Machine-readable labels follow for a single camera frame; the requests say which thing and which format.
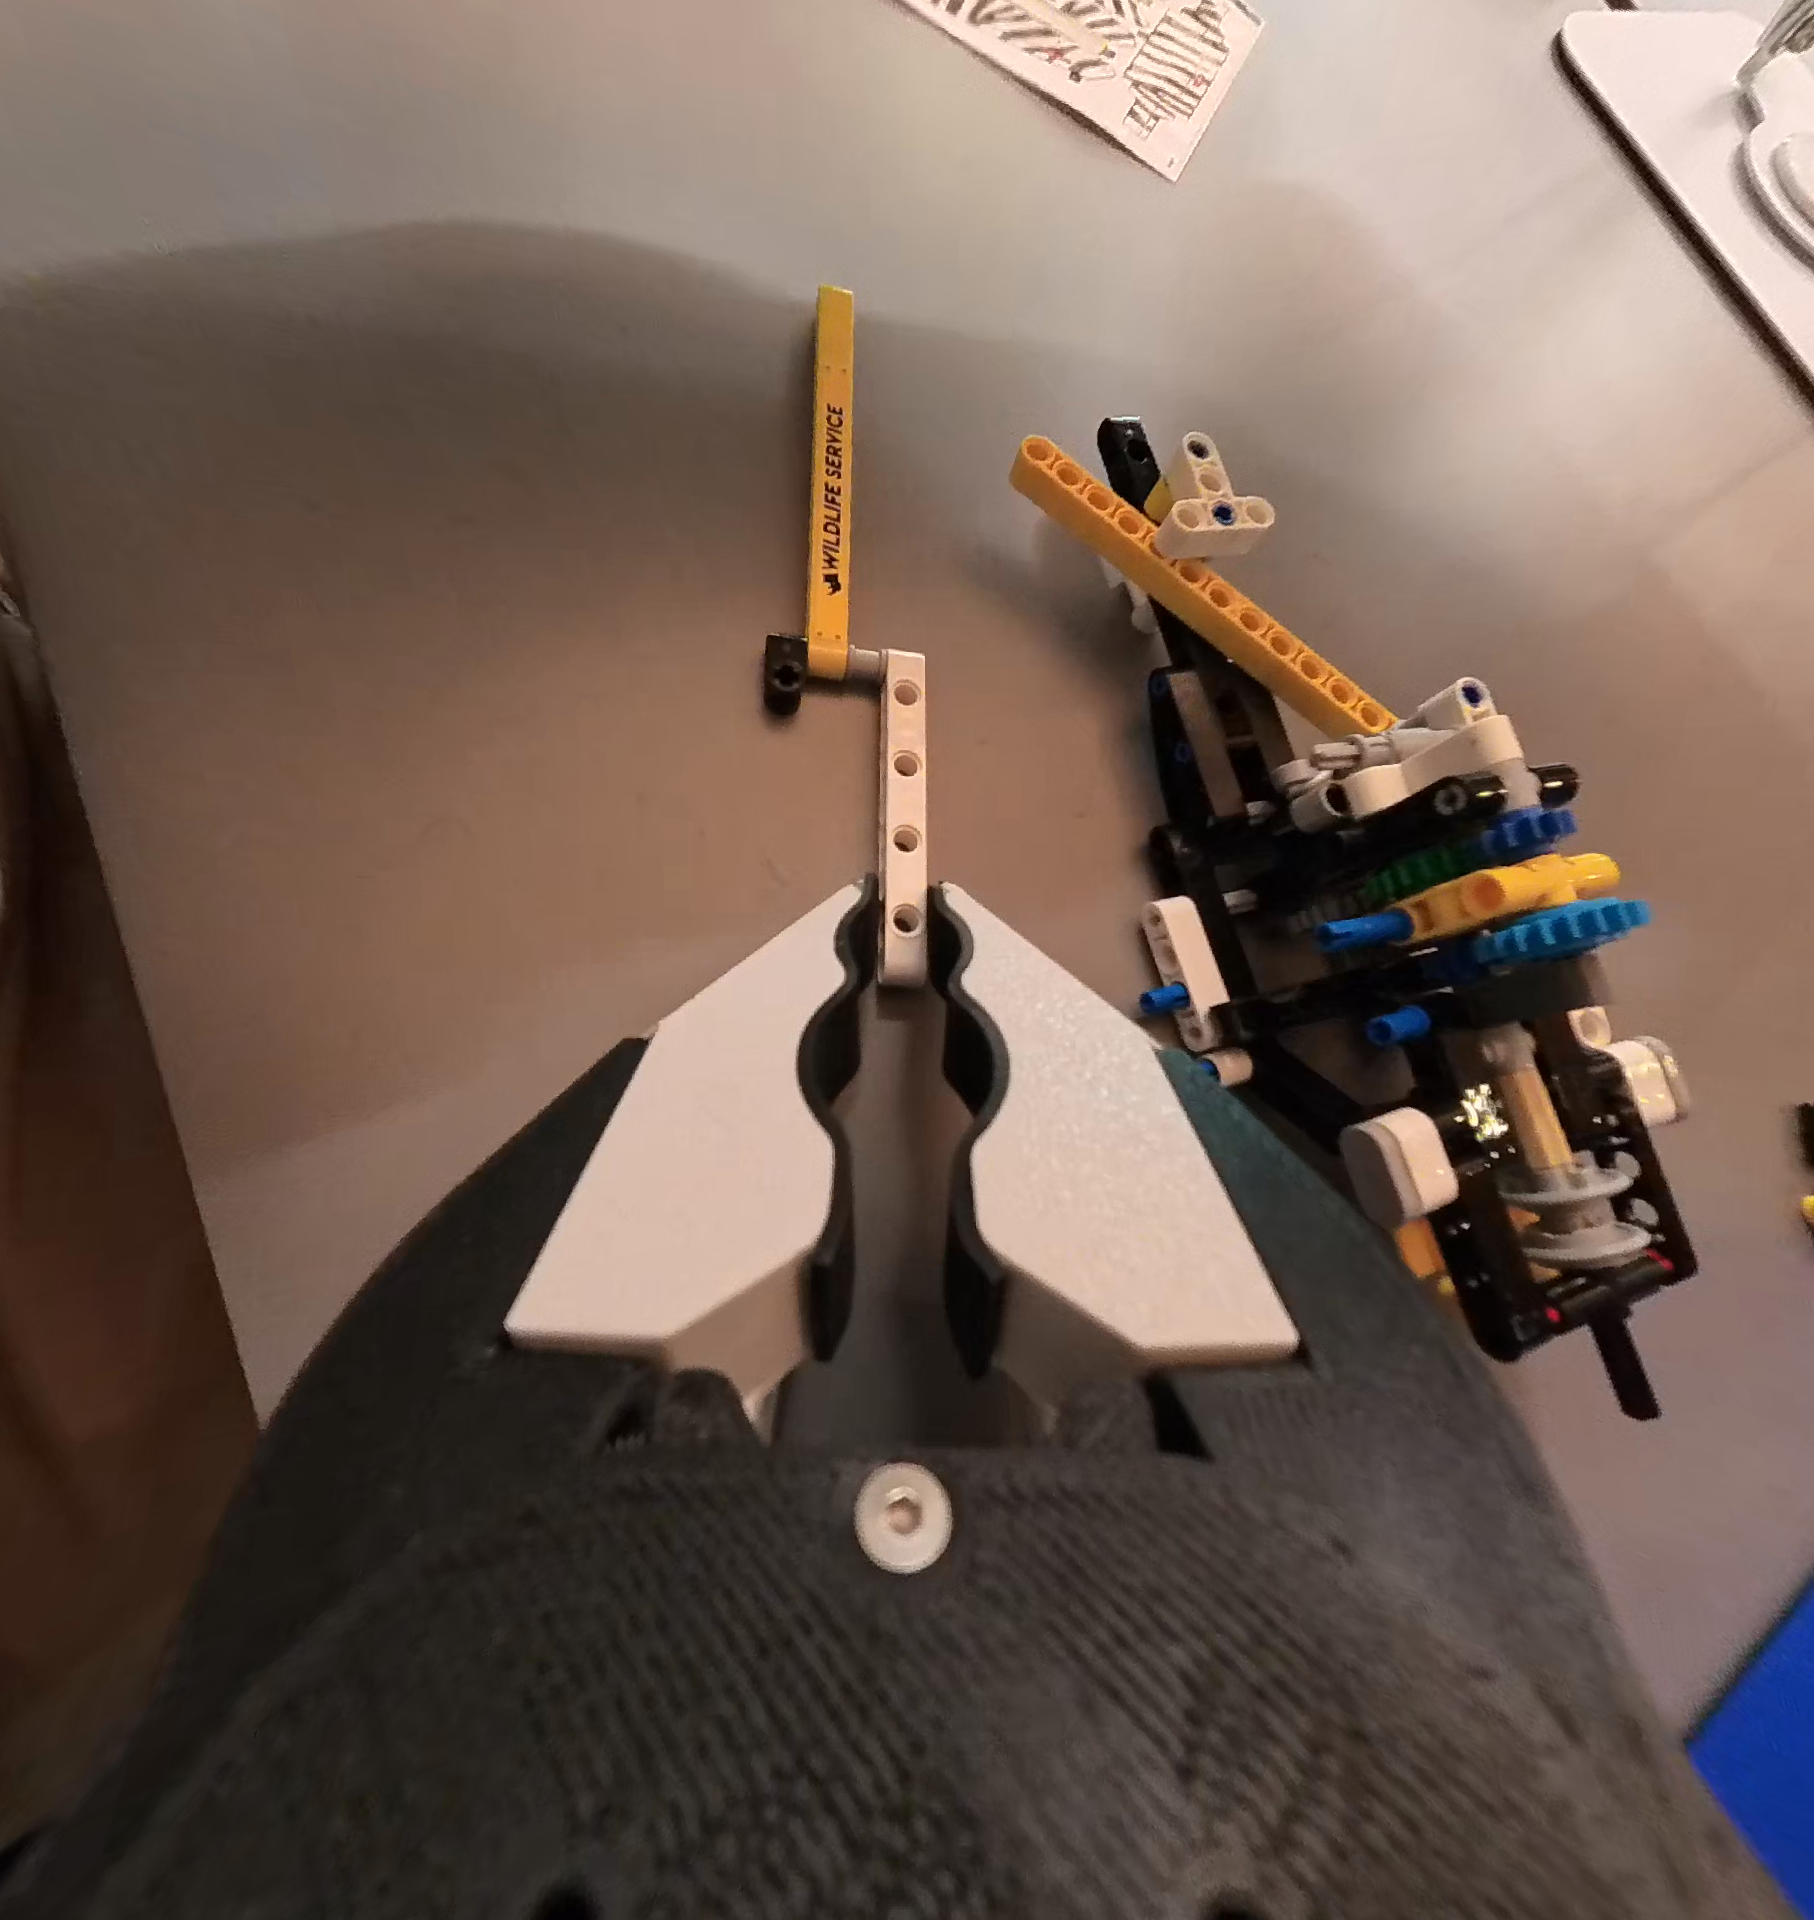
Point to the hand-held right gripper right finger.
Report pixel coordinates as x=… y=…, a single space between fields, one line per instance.
x=1117 y=1200

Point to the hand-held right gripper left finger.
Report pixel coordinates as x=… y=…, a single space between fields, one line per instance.
x=697 y=1186

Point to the yellow white lego beam assembly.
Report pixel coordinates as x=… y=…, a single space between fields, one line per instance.
x=903 y=780

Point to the partly built lego model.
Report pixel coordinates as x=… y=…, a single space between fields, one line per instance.
x=1449 y=931

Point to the blue plastic tray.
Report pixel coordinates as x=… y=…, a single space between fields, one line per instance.
x=1801 y=1753

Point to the striped sticker sheet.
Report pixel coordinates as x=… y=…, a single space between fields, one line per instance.
x=1147 y=68

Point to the white stand base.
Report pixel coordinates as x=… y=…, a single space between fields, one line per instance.
x=1701 y=164

